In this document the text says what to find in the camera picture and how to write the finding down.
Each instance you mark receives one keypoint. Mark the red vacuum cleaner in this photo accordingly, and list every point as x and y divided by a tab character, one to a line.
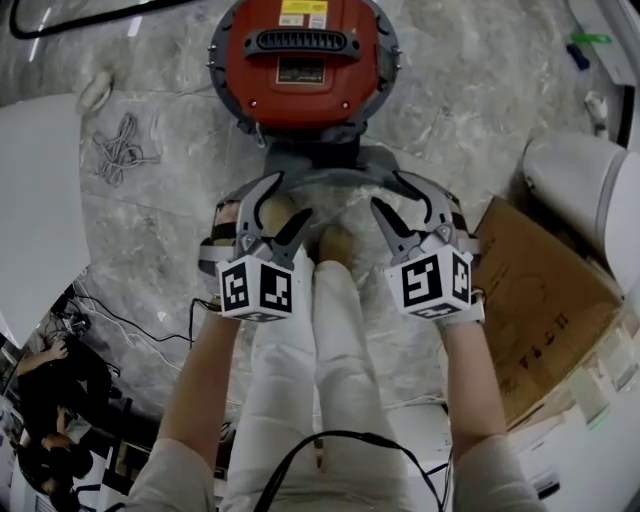
300	90

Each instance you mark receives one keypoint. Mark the small white fitting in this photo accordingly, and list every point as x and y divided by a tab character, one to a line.
596	107

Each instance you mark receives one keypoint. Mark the person's right hand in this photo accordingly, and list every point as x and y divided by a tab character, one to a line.
462	220

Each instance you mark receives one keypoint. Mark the large cardboard box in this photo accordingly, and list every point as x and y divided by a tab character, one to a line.
540	310

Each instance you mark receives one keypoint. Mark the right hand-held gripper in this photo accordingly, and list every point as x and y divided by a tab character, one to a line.
425	282

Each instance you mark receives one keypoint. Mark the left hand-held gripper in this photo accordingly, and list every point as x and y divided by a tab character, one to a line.
260	290

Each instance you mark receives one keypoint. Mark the person's white trousers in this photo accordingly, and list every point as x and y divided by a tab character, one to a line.
340	350

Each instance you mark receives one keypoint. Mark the white smart toilet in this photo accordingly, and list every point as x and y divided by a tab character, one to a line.
575	180

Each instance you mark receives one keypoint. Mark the person's left forearm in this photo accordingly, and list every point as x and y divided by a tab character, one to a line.
210	375

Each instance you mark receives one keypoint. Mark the person's right forearm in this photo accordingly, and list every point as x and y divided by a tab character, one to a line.
470	380

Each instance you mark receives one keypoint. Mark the person's left hand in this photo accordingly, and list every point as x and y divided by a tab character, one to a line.
226	222

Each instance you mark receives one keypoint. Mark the person's tan shoe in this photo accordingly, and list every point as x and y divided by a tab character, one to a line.
335	242
280	215

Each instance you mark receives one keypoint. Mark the white bathtub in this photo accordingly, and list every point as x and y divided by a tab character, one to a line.
35	200

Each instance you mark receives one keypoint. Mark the person's grey shirt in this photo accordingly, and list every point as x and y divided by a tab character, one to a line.
170	480

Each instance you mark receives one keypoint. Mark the spare hand-held gripper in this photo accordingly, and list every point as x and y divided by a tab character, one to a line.
70	325

